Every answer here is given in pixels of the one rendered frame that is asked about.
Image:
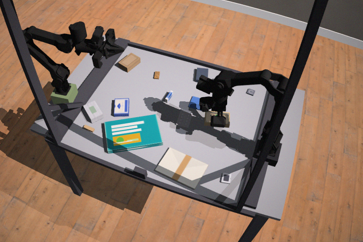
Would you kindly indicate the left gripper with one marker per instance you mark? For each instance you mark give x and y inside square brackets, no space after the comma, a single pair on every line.
[106,48]

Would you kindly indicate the teal rectangular box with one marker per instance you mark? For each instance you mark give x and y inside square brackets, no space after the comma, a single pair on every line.
[133,133]

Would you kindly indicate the blue flat rectangular slab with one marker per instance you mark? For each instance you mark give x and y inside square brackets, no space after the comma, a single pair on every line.
[195,103]

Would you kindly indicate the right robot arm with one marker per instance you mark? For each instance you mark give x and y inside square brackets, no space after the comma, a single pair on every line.
[223,84]

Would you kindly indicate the wooden ball-in-hole puzzle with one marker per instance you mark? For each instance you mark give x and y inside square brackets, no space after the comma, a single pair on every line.
[208,115]

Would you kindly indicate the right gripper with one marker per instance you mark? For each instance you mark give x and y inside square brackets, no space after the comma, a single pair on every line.
[219,120]

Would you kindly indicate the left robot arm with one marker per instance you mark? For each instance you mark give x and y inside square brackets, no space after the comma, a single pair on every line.
[65,43]

